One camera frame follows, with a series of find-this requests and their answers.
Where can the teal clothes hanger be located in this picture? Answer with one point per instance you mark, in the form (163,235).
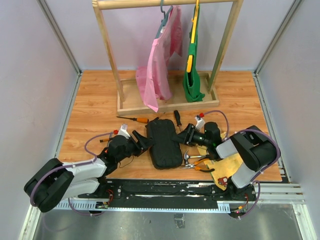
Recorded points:
(165,19)

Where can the orange handled awl screwdriver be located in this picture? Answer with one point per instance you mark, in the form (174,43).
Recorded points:
(142,120)

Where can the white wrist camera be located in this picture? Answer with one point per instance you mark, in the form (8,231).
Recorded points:
(123,131)
(200,122)

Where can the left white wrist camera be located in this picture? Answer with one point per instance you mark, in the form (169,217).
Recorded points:
(123,131)

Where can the pink garment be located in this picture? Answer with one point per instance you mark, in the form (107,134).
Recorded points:
(152,79)

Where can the yellow cartoon cloth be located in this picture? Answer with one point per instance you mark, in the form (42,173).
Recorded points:
(224,169)

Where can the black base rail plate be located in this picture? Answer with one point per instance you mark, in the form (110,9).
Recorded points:
(122,188)

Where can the green garment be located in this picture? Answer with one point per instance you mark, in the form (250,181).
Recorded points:
(191,81)

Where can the wooden clothes rack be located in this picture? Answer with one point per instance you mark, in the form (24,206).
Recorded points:
(169,80)

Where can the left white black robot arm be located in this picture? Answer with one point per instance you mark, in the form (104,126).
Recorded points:
(57,180)

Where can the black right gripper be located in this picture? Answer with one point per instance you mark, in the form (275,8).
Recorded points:
(186,138)

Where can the black plastic tool case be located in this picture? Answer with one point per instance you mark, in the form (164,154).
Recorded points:
(165,153)

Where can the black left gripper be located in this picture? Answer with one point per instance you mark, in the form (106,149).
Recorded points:
(143,143)

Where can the small orange black screwdriver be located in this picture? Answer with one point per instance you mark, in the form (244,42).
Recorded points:
(105,139)

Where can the black orange handled screwdriver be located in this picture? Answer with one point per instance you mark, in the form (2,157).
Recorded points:
(178,119)

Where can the claw hammer black handle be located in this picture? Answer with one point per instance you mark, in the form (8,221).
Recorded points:
(186,157)

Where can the yellow clothes hanger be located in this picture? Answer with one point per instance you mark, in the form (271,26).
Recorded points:
(192,45)

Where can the orange handled needle nose pliers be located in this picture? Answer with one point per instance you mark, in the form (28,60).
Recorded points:
(196,166)

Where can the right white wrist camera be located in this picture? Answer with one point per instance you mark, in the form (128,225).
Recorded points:
(200,122)

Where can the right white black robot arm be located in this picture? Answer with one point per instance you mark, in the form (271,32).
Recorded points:
(257,150)

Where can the slotted aluminium cable duct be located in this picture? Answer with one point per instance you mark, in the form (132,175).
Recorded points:
(147,204)

